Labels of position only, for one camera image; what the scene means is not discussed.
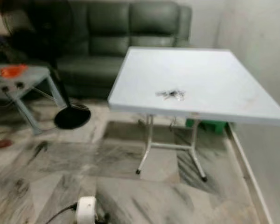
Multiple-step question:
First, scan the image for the black standing fan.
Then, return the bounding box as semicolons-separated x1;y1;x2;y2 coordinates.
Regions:
0;0;92;131

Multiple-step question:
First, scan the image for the red-brown shoe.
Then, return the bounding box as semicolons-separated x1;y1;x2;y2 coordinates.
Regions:
0;138;13;150

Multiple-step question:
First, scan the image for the green plastic stool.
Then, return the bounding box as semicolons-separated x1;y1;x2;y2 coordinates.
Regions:
185;119;227;136

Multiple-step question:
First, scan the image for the small grey side table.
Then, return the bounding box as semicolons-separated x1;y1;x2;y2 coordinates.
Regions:
0;64;67;136

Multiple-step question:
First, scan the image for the orange object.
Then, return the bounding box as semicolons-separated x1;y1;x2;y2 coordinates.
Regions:
0;64;29;79

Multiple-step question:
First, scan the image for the white folding table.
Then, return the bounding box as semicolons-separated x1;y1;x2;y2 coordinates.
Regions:
107;46;280;182

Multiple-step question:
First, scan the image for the dark green leather sofa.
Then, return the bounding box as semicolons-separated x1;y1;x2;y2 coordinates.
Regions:
19;0;193;99

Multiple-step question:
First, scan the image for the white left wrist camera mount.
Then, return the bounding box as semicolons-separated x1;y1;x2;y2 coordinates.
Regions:
75;196;98;224

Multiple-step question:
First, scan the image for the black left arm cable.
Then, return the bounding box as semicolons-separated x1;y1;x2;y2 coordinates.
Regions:
44;203;78;224

